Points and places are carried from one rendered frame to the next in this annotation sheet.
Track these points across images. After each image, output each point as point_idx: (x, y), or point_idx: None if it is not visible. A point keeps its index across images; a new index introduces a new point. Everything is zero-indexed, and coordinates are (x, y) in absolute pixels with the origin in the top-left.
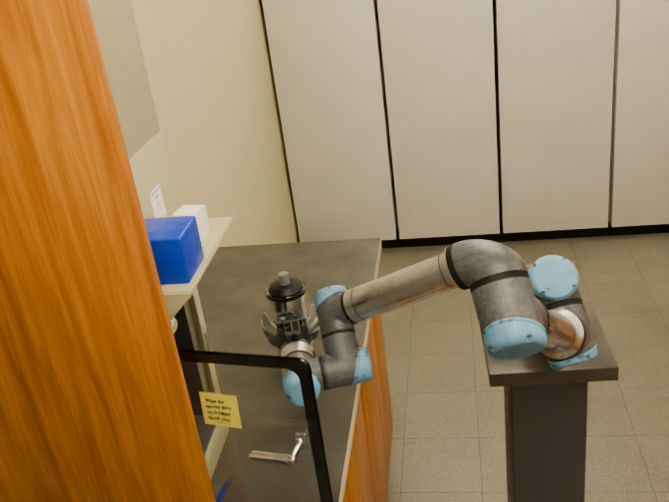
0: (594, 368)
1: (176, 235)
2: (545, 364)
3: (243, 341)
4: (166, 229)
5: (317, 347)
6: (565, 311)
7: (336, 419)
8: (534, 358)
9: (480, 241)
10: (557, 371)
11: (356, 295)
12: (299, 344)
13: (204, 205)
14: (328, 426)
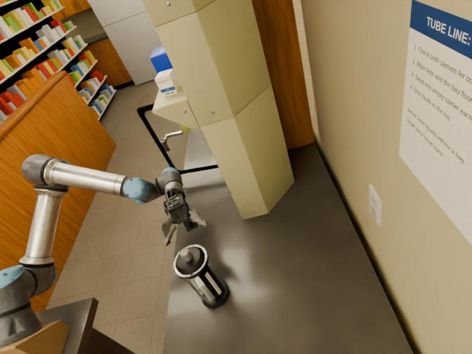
0: (35, 312)
1: (155, 48)
2: (58, 313)
3: (270, 313)
4: (161, 48)
5: (203, 312)
6: (21, 260)
7: (183, 240)
8: (60, 319)
9: (31, 159)
10: (55, 307)
11: (116, 174)
12: (168, 187)
13: (154, 79)
14: (187, 234)
